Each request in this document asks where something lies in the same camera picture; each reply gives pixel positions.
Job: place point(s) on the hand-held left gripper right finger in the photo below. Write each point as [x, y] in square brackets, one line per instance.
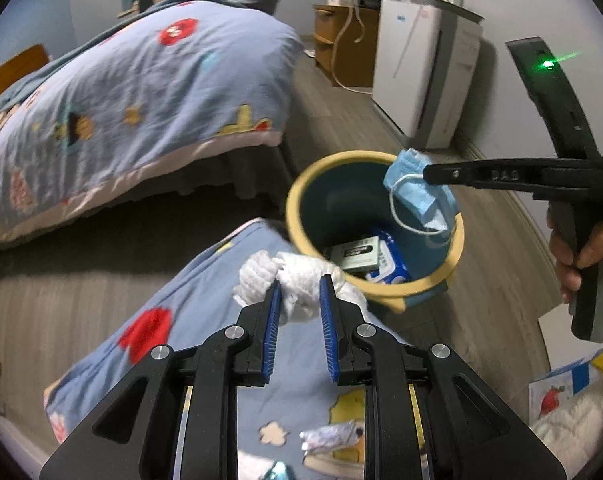
[329, 330]

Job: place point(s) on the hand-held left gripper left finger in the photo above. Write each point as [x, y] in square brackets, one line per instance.
[271, 330]

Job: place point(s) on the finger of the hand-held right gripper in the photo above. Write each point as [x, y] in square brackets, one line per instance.
[481, 174]

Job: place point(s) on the white tissue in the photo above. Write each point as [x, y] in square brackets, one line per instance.
[301, 280]

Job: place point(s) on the blue face mask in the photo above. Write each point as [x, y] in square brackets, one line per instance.
[416, 200]

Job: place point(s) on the green and white medicine box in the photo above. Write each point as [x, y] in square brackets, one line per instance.
[356, 255]

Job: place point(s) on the white and blue wipes pack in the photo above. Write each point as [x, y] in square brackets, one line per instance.
[394, 265]

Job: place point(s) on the silver wrapper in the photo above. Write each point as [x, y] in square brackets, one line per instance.
[331, 435]

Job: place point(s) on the blue bin with yellow rim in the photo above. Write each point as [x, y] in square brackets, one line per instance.
[341, 195]

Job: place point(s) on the small printed blue blanket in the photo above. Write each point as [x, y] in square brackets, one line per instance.
[196, 310]

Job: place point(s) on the white air purifier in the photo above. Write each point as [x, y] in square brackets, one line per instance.
[406, 60]

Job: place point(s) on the wooden cabinet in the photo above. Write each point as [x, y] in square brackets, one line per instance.
[326, 35]

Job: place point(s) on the colourful printed cloth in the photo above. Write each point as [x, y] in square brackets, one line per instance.
[561, 380]

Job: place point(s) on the small white box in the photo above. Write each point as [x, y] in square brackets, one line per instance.
[339, 0]

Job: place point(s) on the white fluffy cloth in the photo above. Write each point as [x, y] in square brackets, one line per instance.
[576, 425]

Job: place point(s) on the bed with cartoon duvet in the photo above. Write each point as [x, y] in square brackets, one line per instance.
[131, 95]

